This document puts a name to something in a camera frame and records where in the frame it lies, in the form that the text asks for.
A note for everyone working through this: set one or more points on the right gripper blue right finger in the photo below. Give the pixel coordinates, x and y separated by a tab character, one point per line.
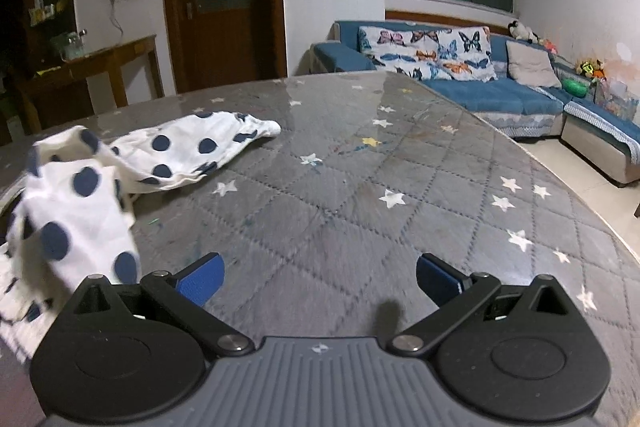
443	283

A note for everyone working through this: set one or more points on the grey star quilted table cover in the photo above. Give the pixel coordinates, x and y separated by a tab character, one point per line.
320	321

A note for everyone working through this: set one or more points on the glass jar on table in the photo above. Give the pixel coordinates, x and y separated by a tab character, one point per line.
70	45

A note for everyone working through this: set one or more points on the blue sectional sofa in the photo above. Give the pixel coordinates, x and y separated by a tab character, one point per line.
603	127

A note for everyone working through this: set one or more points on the white navy polka dot pants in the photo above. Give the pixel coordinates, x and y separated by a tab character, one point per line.
74	216

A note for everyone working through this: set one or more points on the dark bookshelf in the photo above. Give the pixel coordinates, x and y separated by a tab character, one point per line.
28	28

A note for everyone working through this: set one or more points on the wooden side table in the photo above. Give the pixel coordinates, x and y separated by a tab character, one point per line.
107	61

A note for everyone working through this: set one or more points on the beige cushion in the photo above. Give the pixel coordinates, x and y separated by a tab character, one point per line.
530	67

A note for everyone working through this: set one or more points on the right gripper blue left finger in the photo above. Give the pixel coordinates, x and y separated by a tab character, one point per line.
197	282

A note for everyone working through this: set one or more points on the colourful toy pile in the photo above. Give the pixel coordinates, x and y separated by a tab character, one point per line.
591	69

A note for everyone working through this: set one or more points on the panda plush toy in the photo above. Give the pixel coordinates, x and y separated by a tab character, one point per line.
519	31

